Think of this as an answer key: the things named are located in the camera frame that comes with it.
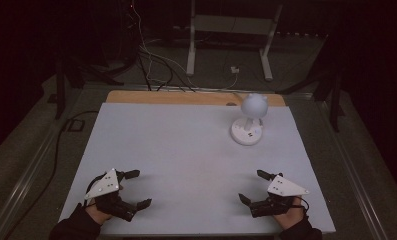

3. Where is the person's left hand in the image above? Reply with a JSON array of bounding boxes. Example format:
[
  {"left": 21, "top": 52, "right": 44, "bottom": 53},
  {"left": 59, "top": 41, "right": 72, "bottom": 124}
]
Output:
[{"left": 85, "top": 198, "right": 114, "bottom": 226}]

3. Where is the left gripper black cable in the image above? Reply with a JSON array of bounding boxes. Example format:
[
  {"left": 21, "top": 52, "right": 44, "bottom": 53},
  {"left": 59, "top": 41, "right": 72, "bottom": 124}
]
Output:
[{"left": 84, "top": 173, "right": 108, "bottom": 205}]

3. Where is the metal floor rail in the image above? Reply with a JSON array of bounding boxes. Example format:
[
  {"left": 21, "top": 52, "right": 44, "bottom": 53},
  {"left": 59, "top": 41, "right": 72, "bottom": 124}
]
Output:
[
  {"left": 314, "top": 99, "right": 392, "bottom": 240},
  {"left": 0, "top": 87, "right": 87, "bottom": 240}
]

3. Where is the black tripod stand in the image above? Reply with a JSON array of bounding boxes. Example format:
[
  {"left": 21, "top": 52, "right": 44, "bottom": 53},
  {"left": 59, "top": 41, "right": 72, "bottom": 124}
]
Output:
[
  {"left": 275, "top": 33, "right": 346, "bottom": 133},
  {"left": 53, "top": 49, "right": 125, "bottom": 121}
]

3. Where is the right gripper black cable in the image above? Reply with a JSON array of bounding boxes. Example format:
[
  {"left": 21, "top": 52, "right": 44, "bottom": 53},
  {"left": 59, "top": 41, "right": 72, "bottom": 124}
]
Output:
[{"left": 294, "top": 195, "right": 310, "bottom": 215}]

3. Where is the white round-headed desk lamp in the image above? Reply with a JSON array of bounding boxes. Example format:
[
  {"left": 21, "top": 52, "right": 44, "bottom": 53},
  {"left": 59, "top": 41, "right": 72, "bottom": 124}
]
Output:
[{"left": 230, "top": 92, "right": 269, "bottom": 147}]

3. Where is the white table mat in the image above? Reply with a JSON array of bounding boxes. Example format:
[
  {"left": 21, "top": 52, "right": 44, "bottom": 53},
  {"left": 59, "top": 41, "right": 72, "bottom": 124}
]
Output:
[{"left": 58, "top": 102, "right": 337, "bottom": 236}]

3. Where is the long black floor cable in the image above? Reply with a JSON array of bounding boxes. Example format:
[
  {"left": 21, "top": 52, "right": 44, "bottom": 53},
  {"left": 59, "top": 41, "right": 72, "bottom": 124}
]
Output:
[{"left": 4, "top": 110, "right": 100, "bottom": 240}]

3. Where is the grey metal stand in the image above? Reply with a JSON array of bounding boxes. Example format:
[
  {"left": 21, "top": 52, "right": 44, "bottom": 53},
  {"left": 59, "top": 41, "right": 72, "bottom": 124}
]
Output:
[{"left": 186, "top": 0, "right": 284, "bottom": 82}]

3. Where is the wooden table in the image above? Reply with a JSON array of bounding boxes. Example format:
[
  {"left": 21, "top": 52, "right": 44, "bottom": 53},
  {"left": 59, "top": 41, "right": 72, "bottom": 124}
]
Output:
[{"left": 105, "top": 90, "right": 286, "bottom": 108}]

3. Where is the bundle of black cables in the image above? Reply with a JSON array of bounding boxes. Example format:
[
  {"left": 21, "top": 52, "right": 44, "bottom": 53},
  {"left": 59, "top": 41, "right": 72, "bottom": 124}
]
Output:
[{"left": 137, "top": 46, "right": 197, "bottom": 93}]

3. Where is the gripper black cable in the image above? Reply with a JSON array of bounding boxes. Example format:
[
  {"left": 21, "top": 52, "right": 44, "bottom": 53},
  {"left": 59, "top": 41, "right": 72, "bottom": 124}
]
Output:
[
  {"left": 84, "top": 173, "right": 108, "bottom": 205},
  {"left": 294, "top": 195, "right": 310, "bottom": 215}
]

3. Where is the white cable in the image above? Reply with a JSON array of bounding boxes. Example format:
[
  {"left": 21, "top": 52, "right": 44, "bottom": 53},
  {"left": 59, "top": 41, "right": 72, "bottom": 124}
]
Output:
[{"left": 132, "top": 3, "right": 240, "bottom": 92}]

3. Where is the person's right hand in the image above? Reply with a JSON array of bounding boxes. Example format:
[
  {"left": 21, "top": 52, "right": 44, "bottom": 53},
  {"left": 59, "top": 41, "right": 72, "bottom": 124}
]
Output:
[{"left": 273, "top": 197, "right": 305, "bottom": 232}]

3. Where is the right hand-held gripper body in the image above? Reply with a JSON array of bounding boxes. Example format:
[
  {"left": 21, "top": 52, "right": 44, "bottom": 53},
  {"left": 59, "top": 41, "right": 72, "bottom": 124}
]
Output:
[{"left": 248, "top": 174, "right": 310, "bottom": 219}]

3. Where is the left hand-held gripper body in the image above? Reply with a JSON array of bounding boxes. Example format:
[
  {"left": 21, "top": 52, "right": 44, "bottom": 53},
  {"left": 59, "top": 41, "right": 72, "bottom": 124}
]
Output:
[{"left": 83, "top": 167, "right": 138, "bottom": 223}]

